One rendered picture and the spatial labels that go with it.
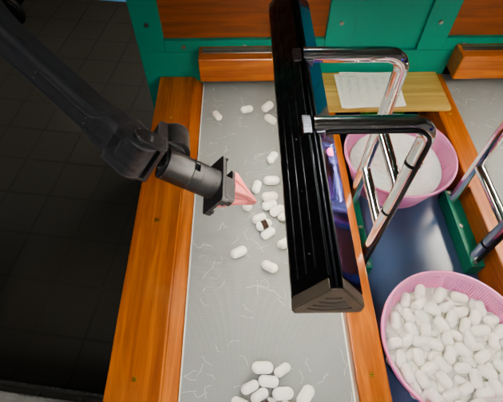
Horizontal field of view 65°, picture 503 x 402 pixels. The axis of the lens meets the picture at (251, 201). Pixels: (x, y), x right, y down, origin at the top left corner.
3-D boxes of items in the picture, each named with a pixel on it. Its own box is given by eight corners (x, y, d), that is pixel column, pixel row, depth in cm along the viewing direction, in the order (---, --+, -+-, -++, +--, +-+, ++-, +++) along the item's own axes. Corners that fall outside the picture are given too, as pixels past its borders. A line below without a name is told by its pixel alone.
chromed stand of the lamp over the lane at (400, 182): (282, 277, 86) (304, 132, 50) (277, 202, 98) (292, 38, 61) (368, 275, 87) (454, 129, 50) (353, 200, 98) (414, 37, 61)
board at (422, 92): (324, 112, 103) (324, 109, 102) (317, 76, 112) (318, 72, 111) (449, 111, 103) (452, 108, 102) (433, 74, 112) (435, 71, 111)
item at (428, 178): (354, 211, 95) (358, 198, 91) (340, 143, 108) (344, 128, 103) (445, 210, 96) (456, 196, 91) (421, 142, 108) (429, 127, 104)
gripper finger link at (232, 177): (265, 184, 78) (226, 166, 73) (267, 214, 74) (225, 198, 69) (243, 200, 82) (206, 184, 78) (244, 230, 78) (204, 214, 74)
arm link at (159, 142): (112, 173, 66) (134, 137, 62) (118, 132, 74) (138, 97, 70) (176, 196, 72) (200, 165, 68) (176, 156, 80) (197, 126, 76)
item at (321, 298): (291, 315, 45) (298, 290, 39) (268, 12, 80) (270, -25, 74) (362, 313, 45) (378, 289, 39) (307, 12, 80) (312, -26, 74)
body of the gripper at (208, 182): (231, 158, 76) (198, 142, 72) (231, 202, 70) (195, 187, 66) (212, 175, 80) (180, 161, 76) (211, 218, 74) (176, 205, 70)
